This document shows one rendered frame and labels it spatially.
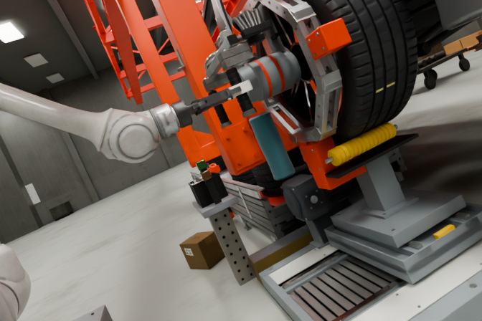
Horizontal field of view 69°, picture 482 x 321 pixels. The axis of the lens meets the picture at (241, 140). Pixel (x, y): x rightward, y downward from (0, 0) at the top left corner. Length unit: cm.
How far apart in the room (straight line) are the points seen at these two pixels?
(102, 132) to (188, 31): 99
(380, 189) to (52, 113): 107
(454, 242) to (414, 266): 16
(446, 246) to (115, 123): 103
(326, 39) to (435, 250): 72
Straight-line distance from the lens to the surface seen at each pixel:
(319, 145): 123
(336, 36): 97
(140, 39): 372
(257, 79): 117
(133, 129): 75
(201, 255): 225
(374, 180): 135
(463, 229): 133
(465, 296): 117
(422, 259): 124
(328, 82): 103
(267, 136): 130
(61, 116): 84
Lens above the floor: 74
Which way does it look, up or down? 3 degrees down
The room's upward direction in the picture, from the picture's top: 24 degrees counter-clockwise
